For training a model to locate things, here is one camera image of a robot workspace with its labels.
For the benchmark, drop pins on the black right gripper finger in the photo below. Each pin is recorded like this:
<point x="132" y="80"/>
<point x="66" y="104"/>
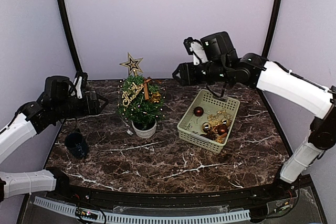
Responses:
<point x="177" y="78"/>
<point x="177" y="72"/>

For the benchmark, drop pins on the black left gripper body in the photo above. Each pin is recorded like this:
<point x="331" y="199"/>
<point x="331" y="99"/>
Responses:
<point x="91" y="112"/>

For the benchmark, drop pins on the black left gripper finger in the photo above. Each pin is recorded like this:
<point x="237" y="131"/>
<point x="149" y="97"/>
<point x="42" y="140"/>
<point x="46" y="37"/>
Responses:
<point x="101" y="98"/>
<point x="102" y="106"/>

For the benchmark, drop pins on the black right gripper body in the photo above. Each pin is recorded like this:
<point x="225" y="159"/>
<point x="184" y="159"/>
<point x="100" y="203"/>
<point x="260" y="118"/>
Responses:
<point x="191" y="78"/>

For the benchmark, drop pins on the gold merry christmas sign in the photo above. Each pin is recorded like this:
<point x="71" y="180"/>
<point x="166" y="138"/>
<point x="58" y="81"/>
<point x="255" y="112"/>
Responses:
<point x="131" y="93"/>

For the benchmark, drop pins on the brown ribbon cinnamon stick ornament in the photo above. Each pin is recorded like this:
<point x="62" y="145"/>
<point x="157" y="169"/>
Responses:
<point x="148" y="88"/>

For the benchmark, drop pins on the small green christmas tree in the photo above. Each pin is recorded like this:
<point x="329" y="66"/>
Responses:
<point x="142" y="114"/>

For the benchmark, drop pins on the gold star tree topper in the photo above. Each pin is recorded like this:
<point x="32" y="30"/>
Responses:
<point x="133" y="65"/>

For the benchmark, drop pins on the beige perforated plastic basket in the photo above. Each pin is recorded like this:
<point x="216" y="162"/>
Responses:
<point x="190" y="126"/>

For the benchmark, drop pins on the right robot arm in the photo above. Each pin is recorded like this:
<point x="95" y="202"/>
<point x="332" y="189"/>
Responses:
<point x="215" y="60"/>

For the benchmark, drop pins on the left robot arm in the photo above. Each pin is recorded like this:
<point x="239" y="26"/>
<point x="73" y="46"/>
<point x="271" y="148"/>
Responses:
<point x="61" y="99"/>

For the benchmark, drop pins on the dark blue cup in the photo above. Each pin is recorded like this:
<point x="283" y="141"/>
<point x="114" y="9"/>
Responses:
<point x="76" y="144"/>

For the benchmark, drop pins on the gold tinsel garland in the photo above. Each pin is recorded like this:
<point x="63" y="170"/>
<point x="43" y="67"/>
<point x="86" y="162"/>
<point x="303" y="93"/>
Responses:
<point x="216" y="118"/>

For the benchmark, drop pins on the brown pine cone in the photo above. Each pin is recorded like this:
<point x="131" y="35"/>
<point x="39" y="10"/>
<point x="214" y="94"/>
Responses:
<point x="211" y="136"/>

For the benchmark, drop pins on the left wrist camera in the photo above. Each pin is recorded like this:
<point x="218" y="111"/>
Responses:
<point x="82" y="78"/>

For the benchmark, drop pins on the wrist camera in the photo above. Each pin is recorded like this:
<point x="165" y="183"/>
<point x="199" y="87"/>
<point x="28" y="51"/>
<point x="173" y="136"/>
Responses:
<point x="82" y="78"/>
<point x="188" y="44"/>

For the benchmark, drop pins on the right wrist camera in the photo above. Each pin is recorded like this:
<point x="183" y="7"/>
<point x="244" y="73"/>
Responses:
<point x="188" y="44"/>

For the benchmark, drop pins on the right black frame post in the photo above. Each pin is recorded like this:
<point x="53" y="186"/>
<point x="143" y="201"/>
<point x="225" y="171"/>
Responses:
<point x="271" y="28"/>

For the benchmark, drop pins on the black frame post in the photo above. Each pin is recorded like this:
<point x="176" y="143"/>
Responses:
<point x="271" y="28"/>
<point x="68" y="34"/>

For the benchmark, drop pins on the grey slotted cable duct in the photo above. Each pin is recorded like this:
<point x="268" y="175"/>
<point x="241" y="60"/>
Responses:
<point x="122" y="214"/>

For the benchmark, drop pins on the left black frame post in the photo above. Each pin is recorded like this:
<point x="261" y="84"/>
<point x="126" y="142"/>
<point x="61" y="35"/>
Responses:
<point x="68" y="34"/>

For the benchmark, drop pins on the black front table rail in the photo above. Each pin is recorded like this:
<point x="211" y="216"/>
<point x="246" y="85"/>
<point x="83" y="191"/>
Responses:
<point x="254" y="197"/>

